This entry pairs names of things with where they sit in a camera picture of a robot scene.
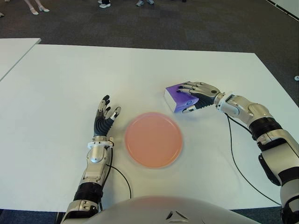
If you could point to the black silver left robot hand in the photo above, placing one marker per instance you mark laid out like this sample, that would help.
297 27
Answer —
101 126

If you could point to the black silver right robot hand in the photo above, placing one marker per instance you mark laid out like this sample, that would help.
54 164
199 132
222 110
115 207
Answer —
206 92

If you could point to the purple tissue paper pack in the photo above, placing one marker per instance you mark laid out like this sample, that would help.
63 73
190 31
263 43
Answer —
171 93

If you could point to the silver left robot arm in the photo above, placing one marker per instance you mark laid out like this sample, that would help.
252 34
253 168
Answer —
95 156

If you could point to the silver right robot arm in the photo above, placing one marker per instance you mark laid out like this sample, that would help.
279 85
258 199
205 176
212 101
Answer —
268 130

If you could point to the round pink plate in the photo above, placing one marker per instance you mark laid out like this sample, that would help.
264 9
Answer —
153 140

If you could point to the silver robot torso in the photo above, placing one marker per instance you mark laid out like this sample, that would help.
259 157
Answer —
151 210

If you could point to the grey table leg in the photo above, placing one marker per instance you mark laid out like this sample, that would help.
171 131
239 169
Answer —
60 219

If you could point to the man in plaid shirt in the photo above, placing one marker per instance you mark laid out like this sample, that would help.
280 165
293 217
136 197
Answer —
139 3

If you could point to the white table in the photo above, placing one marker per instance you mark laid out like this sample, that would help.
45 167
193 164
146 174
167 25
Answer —
12 50
289 5

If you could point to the man in blue shirt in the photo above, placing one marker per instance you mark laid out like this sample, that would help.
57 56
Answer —
104 5

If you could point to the person wearing white heels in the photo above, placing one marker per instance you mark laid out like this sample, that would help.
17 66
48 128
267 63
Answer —
44 9

